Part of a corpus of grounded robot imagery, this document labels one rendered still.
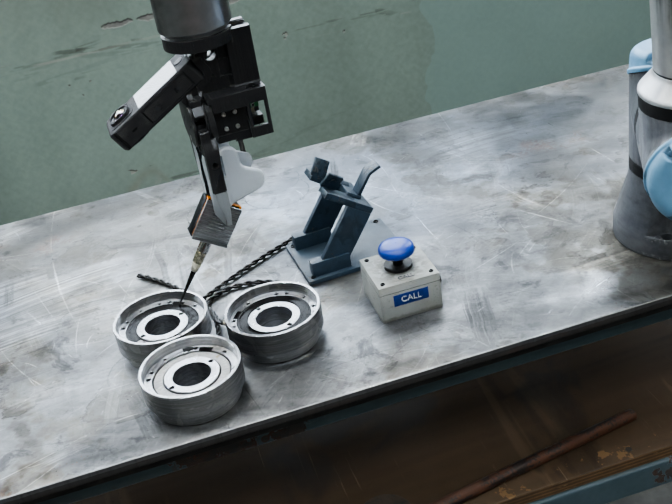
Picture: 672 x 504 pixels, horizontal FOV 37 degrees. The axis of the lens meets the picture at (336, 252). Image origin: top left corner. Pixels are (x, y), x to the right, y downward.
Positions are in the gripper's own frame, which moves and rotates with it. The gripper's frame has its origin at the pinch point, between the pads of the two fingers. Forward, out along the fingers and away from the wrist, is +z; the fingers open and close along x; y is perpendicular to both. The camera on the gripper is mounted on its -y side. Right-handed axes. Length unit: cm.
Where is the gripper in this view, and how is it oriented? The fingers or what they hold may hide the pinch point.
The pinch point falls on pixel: (217, 210)
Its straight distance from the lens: 109.4
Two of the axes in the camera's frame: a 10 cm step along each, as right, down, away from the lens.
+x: -3.3, -4.4, 8.4
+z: 1.5, 8.5, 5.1
